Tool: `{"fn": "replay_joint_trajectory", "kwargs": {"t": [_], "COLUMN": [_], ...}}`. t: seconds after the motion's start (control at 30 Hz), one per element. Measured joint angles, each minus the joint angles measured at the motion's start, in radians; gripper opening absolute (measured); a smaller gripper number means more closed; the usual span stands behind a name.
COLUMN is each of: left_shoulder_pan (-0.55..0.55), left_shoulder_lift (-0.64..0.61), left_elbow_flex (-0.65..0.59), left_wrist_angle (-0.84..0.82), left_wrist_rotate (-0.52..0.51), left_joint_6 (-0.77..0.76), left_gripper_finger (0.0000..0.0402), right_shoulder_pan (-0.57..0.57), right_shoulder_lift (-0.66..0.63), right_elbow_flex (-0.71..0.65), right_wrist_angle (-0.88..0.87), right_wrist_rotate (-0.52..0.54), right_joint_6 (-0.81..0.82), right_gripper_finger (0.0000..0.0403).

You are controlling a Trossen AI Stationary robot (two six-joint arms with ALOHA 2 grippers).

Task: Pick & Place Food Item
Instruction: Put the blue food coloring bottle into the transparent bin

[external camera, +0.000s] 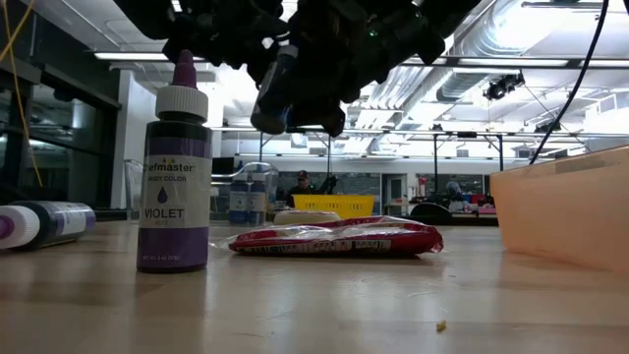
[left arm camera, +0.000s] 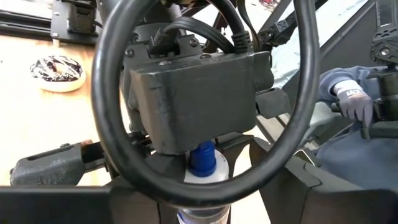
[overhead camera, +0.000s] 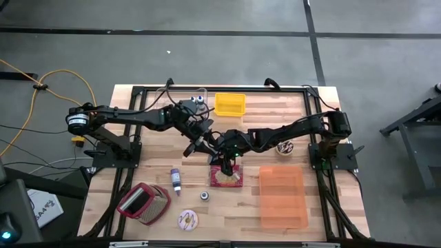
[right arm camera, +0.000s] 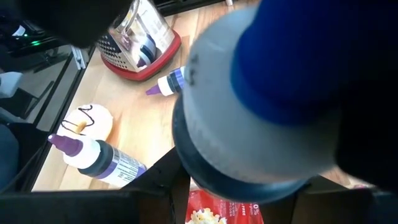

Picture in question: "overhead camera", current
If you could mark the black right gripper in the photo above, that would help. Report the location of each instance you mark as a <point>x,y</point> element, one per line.
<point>231,146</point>

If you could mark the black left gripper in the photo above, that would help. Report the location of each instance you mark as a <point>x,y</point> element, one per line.
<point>201,131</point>

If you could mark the red popcorn bag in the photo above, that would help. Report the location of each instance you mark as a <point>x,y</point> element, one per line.
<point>217,180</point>

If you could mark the blue ink bottle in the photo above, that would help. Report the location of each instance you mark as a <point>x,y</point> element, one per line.
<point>200,100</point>
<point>192,99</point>

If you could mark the small patterned bowl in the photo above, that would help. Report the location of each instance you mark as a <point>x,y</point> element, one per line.
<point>284,148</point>

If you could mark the lavender frosted toy donut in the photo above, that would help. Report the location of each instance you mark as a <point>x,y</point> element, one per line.
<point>182,220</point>

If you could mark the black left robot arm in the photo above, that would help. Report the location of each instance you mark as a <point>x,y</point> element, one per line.
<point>120,115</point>

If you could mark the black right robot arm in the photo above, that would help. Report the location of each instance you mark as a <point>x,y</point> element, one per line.
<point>293,129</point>

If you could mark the yellow plastic basket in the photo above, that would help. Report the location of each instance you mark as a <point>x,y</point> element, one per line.
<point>230,105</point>

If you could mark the clear plastic bin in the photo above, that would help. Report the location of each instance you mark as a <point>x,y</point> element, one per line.
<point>162,94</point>

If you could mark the red steel box grater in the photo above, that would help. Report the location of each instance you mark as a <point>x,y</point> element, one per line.
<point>151,210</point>

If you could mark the yellow plug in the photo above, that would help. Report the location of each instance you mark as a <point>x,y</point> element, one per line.
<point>78,140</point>

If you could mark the white box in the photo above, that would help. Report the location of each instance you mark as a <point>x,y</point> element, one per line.
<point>44,206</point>

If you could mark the grey metal stand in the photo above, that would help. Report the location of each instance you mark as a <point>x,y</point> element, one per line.
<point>410,117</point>

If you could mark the black computer tower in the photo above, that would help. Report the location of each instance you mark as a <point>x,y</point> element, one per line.
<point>17,206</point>

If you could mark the black floor bar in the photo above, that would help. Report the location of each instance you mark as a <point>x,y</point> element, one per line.
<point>17,75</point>

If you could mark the black table frame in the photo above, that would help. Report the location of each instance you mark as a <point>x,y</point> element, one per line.
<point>224,90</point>

